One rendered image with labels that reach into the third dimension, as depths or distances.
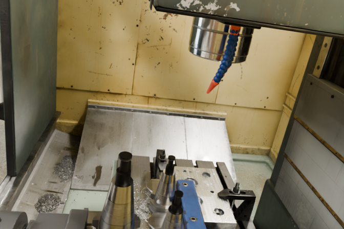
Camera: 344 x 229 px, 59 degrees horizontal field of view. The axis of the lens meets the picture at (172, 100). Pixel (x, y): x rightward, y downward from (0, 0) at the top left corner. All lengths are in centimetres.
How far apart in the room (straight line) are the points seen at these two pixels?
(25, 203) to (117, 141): 58
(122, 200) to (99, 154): 139
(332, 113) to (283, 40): 100
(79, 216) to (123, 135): 141
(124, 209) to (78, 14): 154
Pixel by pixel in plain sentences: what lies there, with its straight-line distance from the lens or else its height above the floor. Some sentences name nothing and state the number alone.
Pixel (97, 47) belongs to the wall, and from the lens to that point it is 185.
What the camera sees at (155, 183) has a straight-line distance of 73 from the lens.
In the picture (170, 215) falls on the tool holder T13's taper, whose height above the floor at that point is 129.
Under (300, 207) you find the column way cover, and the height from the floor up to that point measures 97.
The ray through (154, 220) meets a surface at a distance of 64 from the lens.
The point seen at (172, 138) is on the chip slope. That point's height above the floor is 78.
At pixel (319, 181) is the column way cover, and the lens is 115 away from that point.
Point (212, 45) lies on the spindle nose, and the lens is 75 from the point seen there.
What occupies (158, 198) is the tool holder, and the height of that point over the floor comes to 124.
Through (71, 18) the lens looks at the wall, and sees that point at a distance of 184.
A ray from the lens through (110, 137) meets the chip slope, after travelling 182.
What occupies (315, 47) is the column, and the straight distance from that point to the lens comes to 132.
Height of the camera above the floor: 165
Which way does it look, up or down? 21 degrees down
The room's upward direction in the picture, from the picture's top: 9 degrees clockwise
